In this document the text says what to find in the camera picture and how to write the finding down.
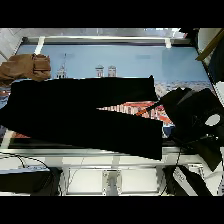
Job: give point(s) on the black garment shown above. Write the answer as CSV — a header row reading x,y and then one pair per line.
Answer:
x,y
218,65

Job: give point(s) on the brown wooden bar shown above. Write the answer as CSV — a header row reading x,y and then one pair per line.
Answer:
x,y
210,45

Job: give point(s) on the black trousers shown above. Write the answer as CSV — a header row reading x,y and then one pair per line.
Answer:
x,y
66,110

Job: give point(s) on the brown garment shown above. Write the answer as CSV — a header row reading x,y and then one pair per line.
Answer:
x,y
23,66

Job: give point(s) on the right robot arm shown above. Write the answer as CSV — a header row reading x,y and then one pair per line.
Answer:
x,y
193,111

